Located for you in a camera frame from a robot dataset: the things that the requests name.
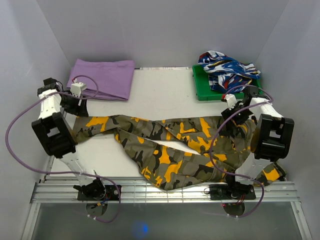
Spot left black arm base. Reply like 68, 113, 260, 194
76, 184, 122, 202

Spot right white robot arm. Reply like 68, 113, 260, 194
221, 85, 295, 199

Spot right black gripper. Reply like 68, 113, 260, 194
221, 101, 254, 131

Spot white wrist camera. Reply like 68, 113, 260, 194
70, 82, 87, 98
221, 94, 237, 110

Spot green plastic bin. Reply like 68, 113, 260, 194
192, 65, 262, 101

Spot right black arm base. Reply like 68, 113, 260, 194
209, 184, 256, 200

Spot aluminium front rail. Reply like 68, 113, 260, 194
30, 177, 300, 204

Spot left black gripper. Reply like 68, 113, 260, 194
59, 91, 89, 117

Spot blue white patterned garment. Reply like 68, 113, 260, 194
198, 50, 261, 94

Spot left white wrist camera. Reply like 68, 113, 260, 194
70, 82, 87, 98

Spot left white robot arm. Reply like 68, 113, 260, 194
31, 78, 107, 200

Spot camouflage cargo trousers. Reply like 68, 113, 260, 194
73, 114, 288, 191

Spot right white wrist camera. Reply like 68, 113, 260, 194
221, 94, 237, 110

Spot folded purple trousers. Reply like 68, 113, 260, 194
67, 59, 135, 101

